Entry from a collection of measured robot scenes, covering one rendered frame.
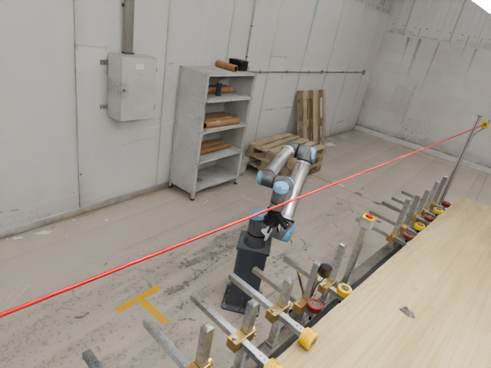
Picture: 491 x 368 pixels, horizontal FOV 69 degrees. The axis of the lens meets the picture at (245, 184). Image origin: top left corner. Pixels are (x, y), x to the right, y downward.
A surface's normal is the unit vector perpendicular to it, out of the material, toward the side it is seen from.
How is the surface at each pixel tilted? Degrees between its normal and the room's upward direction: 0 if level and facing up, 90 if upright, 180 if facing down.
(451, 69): 90
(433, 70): 90
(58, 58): 90
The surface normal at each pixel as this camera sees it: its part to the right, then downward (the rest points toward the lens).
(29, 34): 0.77, 0.38
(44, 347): 0.17, -0.89
